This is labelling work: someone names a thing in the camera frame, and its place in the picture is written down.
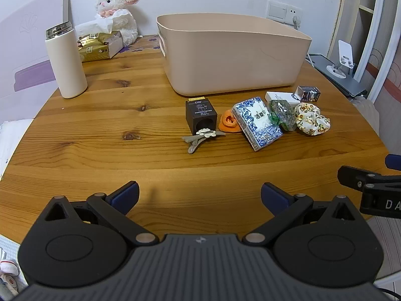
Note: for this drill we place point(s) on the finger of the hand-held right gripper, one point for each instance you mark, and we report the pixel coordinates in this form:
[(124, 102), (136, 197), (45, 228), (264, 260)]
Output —
[(354, 177), (393, 161)]

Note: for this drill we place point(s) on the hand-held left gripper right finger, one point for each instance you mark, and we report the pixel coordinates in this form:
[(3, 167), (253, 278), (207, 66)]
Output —
[(275, 196)]

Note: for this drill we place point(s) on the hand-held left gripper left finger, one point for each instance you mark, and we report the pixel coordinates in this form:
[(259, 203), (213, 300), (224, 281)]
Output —
[(126, 194)]

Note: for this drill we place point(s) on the floral fabric scrunchie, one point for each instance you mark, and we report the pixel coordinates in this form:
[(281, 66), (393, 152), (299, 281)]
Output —
[(310, 119)]

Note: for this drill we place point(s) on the blue white tissue packet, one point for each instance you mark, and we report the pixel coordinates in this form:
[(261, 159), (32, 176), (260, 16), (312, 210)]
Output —
[(257, 122)]

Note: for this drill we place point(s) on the green wrapped packet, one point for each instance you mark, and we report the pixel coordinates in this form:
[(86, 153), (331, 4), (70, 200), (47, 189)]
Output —
[(283, 114)]

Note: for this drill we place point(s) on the orange rubber toy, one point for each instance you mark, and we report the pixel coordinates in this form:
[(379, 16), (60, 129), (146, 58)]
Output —
[(229, 123)]

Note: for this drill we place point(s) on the grey flower hair clip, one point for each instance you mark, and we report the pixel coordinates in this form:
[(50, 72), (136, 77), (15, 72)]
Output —
[(200, 138)]

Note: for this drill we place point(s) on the small dark printed box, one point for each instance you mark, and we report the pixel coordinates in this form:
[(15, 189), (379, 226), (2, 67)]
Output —
[(308, 93)]

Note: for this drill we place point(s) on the white flat box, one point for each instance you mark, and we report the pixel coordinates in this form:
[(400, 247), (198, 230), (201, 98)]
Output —
[(280, 96)]

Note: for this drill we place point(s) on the grey laptop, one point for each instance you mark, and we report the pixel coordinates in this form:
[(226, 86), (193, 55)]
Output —
[(340, 75)]

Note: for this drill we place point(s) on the dark brown small box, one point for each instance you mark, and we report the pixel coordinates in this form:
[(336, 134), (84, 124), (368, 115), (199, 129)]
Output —
[(200, 116)]

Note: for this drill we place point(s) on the white phone stand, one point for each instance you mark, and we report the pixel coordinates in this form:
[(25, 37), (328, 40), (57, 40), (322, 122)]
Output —
[(343, 59)]

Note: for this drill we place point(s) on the white red sneaker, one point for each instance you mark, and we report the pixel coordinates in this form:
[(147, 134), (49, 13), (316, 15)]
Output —
[(7, 272)]

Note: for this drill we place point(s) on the white thermos bottle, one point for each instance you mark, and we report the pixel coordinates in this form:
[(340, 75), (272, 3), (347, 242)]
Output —
[(66, 64)]

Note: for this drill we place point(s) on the beige plastic storage bin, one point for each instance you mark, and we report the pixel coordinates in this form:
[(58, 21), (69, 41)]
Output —
[(231, 53)]

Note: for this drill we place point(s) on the gold tissue box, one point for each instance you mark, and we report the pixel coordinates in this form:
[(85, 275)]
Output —
[(98, 44)]

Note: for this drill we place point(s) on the white power plug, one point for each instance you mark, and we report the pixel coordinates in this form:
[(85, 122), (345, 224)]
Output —
[(296, 21)]

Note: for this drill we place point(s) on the pink white board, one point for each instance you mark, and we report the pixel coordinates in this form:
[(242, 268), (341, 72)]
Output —
[(28, 59)]

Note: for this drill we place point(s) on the white plush lamb toy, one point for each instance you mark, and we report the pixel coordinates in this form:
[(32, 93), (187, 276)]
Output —
[(120, 9)]

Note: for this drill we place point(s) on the white shelf frame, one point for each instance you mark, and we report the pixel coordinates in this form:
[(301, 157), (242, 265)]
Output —
[(374, 31)]

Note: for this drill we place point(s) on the white wall switch socket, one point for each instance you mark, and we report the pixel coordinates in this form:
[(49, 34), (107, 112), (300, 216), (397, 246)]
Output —
[(284, 11)]

